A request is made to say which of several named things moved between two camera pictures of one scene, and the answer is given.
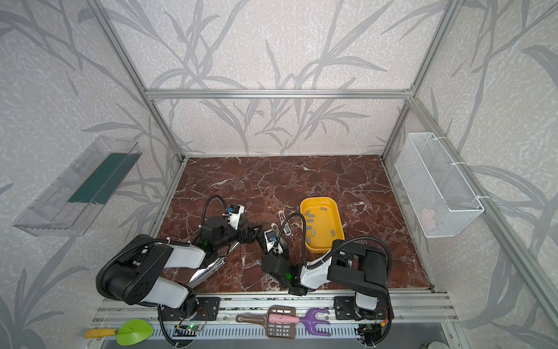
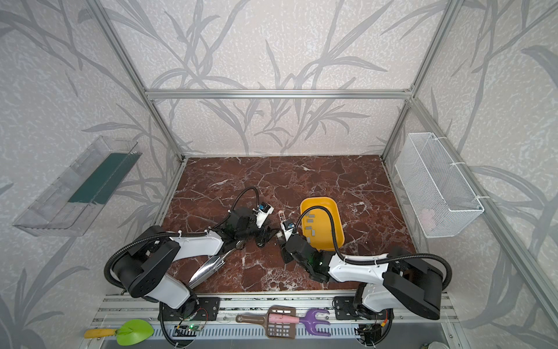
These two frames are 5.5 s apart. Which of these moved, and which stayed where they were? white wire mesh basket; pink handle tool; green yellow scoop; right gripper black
Moved: right gripper black
Stayed: pink handle tool; green yellow scoop; white wire mesh basket
